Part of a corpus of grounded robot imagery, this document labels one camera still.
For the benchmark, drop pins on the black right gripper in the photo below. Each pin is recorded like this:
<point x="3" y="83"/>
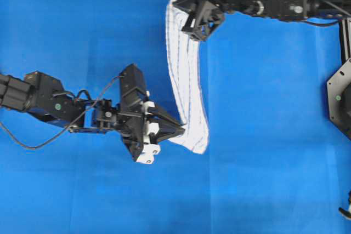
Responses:
<point x="204" y="16"/>

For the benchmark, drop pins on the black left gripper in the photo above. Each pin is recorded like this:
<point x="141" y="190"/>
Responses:
<point x="131" y="116"/>

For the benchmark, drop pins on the white blue checked towel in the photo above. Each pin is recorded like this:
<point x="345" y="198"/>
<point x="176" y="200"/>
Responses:
<point x="184" y="72"/>

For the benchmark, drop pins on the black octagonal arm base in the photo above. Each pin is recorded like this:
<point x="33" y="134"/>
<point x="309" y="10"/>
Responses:
<point x="338" y="94"/>

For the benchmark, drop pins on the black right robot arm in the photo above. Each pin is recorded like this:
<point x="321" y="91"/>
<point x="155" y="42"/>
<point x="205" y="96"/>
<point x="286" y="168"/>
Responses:
<point x="289" y="10"/>

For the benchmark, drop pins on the blue table cloth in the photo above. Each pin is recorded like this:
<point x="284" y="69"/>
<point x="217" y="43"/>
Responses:
<point x="275" y="163"/>

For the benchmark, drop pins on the black aluminium frame rail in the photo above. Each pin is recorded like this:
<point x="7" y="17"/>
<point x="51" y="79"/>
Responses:
<point x="344" y="36"/>

